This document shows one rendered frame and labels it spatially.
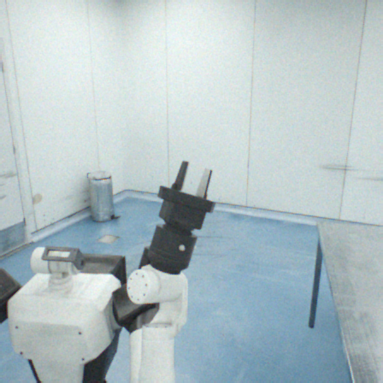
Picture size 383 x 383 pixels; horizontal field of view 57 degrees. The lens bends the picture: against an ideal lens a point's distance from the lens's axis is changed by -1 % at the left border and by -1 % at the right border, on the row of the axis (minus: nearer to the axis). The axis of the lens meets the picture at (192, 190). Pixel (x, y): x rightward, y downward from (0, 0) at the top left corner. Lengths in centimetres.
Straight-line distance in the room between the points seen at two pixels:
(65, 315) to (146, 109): 448
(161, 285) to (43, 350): 43
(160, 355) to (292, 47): 411
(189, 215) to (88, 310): 38
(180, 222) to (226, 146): 411
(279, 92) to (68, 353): 398
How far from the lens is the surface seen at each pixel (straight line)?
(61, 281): 98
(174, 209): 70
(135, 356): 89
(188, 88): 493
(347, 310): 169
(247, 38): 468
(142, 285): 71
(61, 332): 98
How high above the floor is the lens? 173
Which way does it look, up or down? 17 degrees down
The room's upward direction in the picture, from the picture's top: straight up
